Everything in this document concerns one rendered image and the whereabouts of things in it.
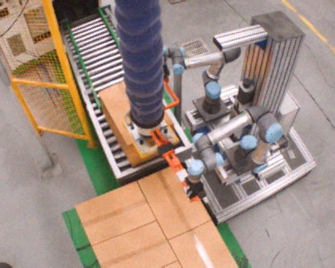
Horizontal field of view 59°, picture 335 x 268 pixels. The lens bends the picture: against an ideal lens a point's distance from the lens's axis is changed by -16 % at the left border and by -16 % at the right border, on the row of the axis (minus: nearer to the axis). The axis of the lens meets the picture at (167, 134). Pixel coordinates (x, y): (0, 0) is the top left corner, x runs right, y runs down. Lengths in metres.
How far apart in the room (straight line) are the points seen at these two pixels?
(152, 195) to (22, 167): 1.74
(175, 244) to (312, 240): 1.56
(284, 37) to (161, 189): 1.68
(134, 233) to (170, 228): 0.29
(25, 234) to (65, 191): 0.70
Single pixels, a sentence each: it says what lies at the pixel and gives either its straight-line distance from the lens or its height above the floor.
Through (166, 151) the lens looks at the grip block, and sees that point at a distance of 2.25.
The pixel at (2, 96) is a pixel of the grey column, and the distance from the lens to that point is 2.78.
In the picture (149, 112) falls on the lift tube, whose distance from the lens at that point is 2.13.
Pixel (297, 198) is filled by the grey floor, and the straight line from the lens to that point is 3.67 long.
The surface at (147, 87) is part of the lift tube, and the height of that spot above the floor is 1.73.
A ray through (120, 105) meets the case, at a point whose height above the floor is 0.95.
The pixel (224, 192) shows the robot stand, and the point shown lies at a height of 0.21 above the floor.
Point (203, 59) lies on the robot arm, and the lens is 2.27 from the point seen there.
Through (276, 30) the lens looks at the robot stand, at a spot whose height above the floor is 2.03.
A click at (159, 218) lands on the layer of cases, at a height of 0.54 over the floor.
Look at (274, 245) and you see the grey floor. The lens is 3.44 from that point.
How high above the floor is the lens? 3.22
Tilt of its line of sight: 58 degrees down
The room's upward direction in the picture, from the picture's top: 2 degrees counter-clockwise
